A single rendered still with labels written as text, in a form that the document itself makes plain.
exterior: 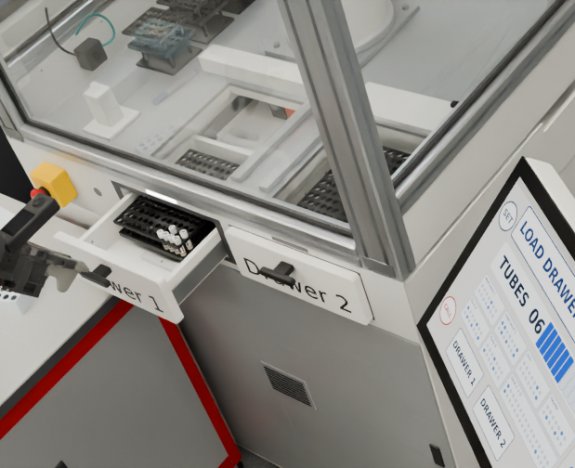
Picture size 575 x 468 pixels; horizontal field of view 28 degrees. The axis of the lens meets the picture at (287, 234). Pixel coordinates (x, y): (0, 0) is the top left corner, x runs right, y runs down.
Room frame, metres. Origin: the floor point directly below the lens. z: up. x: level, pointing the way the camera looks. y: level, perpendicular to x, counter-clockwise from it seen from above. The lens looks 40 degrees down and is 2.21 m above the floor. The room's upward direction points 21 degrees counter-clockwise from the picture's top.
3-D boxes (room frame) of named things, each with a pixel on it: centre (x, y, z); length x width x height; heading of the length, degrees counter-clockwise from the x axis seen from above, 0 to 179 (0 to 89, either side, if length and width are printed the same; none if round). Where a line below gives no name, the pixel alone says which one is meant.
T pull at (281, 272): (1.44, 0.03, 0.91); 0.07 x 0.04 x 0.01; 37
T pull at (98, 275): (1.61, 0.34, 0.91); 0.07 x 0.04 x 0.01; 37
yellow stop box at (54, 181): (1.97, 0.41, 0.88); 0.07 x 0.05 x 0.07; 37
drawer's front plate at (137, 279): (1.62, 0.31, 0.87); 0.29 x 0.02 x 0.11; 37
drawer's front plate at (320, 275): (1.46, 0.01, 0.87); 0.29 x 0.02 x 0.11; 37
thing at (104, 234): (1.75, 0.15, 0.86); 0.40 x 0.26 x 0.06; 127
